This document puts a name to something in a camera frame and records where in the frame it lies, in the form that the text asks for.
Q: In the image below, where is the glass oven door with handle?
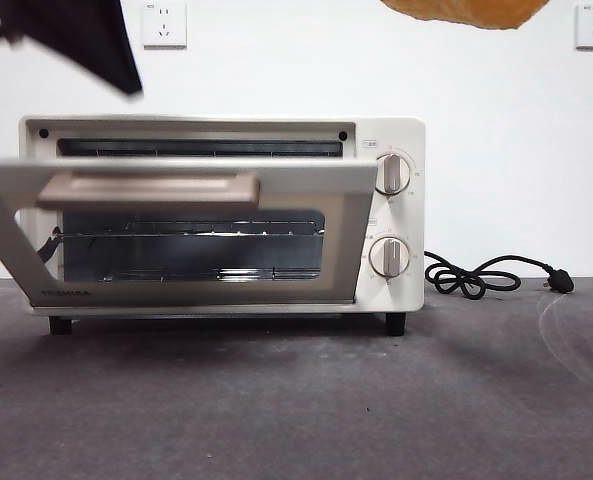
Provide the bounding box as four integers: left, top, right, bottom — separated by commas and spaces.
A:
0, 155, 380, 308

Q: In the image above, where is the yellow corn cob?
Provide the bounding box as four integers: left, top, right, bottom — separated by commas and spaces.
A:
379, 0, 551, 32

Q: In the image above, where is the cream Toshiba toaster oven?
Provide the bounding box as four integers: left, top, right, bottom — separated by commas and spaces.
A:
18, 114, 426, 337

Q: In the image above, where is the cream oven knob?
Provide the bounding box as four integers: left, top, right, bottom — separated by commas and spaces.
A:
374, 153, 413, 196
369, 236, 412, 279

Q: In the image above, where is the metal wire oven rack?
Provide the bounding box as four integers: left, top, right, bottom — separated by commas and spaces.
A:
55, 219, 327, 242

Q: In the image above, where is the black power cable with plug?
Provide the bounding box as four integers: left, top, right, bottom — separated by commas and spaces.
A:
424, 251, 576, 300

